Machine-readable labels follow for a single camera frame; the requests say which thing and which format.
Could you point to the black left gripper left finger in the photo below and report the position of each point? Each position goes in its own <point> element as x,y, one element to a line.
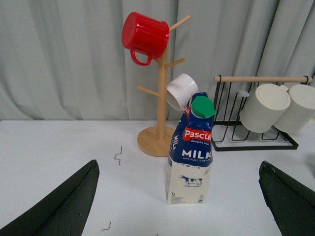
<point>64,211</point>

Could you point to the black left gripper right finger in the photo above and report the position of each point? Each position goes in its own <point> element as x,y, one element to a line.
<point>291,203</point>

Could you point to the blue white milk carton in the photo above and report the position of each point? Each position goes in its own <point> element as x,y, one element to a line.
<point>190,155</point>

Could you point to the cream ribbed mug right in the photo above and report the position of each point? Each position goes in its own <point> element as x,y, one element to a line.
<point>300,111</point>

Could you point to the cream ribbed mug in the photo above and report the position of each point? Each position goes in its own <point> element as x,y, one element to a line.
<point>264,107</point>
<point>300,111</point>

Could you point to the cream ribbed mug left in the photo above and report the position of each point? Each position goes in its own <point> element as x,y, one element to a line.
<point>264,107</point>

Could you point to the wooden mug tree stand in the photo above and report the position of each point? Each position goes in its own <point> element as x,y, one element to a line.
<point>155,140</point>

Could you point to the white ceramic mug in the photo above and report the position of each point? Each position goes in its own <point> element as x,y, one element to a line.
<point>180,90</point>

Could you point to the red enamel mug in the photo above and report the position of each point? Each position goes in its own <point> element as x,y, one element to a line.
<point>145,37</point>

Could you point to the black wire mug rack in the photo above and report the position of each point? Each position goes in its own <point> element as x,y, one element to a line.
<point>230,97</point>

